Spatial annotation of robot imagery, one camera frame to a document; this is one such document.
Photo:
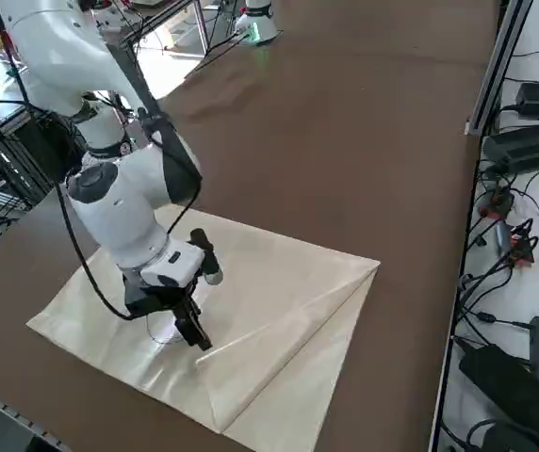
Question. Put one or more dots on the long black power brick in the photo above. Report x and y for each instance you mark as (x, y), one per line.
(528, 146)

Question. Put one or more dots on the cream tablecloth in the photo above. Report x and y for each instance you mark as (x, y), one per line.
(274, 282)

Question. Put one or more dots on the red black plug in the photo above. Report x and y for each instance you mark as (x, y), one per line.
(498, 202)

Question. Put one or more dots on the aluminium table edge rail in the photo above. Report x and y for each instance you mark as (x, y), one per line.
(5, 409)

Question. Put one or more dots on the grey pen-shaped tool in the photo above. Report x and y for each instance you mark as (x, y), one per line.
(502, 240)

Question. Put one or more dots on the black equipment case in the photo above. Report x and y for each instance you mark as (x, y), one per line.
(38, 150)

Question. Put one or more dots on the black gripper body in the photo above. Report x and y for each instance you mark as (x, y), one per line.
(151, 301)

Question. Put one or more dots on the large black power adapter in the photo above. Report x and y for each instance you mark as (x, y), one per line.
(500, 376)

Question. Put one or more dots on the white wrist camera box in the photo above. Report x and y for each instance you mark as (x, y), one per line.
(175, 268)

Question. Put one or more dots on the aluminium extrusion post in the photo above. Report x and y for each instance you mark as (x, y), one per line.
(495, 70)

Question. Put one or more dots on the orange black clamp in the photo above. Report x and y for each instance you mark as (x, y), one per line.
(524, 249)

